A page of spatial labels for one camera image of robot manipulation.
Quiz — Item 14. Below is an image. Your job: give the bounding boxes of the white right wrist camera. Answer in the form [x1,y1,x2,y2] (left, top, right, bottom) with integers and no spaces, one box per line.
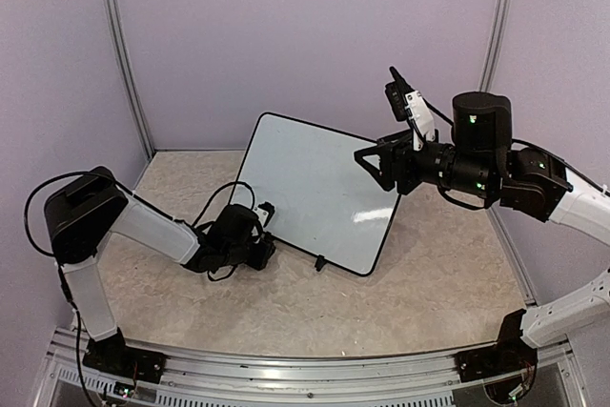
[384,66,437,151]

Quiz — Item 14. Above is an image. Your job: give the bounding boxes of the aluminium front rail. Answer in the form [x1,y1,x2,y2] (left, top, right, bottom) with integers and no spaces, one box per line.
[32,325,587,407]

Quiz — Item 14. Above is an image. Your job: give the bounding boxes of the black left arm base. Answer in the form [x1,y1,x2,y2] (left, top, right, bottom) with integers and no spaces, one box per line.
[82,329,167,399]

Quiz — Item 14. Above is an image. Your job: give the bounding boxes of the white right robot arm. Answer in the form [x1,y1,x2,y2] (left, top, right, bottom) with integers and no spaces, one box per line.
[354,84,609,244]

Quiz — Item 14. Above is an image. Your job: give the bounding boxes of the black left camera cable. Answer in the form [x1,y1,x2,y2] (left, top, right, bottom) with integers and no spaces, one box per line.
[193,180,256,232]

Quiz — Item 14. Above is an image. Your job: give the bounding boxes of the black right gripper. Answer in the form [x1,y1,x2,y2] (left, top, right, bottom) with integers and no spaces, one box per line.
[356,126,498,197]

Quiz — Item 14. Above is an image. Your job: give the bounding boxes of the aluminium corner post right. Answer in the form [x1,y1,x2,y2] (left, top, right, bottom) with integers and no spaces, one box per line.
[476,0,511,92]

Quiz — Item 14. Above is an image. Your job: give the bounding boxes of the aluminium corner post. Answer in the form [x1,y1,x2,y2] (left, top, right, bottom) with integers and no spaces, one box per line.
[476,0,511,92]
[103,0,156,161]

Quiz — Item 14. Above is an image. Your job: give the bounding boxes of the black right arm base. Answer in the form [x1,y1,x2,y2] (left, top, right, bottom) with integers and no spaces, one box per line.
[455,309,539,406]

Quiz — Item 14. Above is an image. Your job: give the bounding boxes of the white whiteboard with black frame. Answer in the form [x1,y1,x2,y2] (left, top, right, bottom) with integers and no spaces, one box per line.
[230,112,400,277]

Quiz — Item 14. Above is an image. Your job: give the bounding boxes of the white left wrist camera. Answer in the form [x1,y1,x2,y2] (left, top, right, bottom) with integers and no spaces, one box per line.
[254,201,275,228]

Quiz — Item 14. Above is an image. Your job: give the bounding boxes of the aluminium corner post left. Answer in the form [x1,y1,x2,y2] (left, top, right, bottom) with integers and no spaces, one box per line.
[103,0,156,161]

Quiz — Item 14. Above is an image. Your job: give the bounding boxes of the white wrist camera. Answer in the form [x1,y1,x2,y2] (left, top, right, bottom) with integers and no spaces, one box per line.
[254,201,275,228]
[384,66,437,151]

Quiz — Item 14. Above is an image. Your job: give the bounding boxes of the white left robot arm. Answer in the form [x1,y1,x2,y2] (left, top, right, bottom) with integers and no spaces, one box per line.
[43,167,275,374]

